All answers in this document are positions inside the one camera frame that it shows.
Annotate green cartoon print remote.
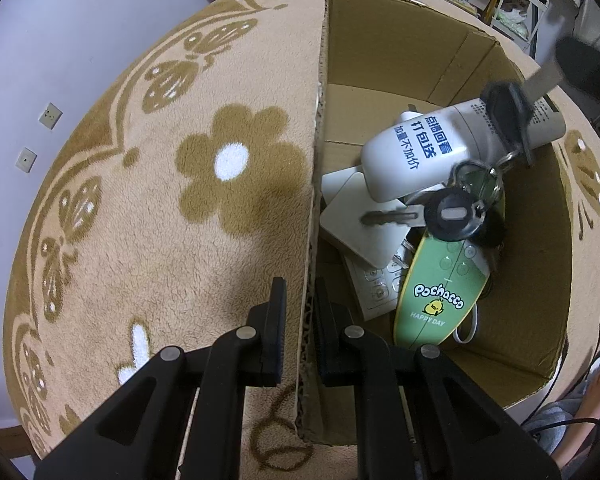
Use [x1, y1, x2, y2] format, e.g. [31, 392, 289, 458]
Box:
[393, 195, 507, 353]

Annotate light blue device with strap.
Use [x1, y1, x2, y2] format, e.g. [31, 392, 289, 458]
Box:
[452, 305, 481, 346]

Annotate white charger adapter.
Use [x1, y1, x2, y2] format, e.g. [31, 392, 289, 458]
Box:
[321, 167, 366, 206]
[320, 175, 417, 268]

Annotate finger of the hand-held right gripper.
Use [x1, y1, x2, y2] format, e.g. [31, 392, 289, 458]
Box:
[554, 35, 600, 107]

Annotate white plastic bottle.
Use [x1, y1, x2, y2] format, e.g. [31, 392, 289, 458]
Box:
[361, 97, 566, 201]

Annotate bunch of keys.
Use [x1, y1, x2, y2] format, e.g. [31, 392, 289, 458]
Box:
[361, 57, 566, 253]

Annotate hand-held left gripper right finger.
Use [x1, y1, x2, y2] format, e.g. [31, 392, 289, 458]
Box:
[313, 276, 561, 480]

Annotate cardboard box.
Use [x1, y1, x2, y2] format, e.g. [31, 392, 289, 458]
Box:
[295, 0, 576, 446]

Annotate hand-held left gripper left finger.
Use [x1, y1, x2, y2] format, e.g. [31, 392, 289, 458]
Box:
[32, 276, 288, 480]

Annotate white remote control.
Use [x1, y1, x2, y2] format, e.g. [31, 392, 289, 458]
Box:
[342, 250, 411, 321]

